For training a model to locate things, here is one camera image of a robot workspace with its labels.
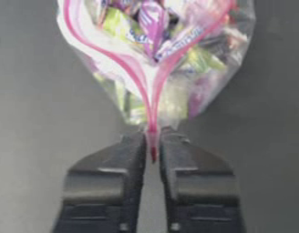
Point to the purple wrapped candy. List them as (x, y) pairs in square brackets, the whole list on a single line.
[(154, 24)]

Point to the green wrapped candy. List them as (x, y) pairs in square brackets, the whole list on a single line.
[(119, 22)]

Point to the clear bag with pink zip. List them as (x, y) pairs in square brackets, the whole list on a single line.
[(115, 60)]

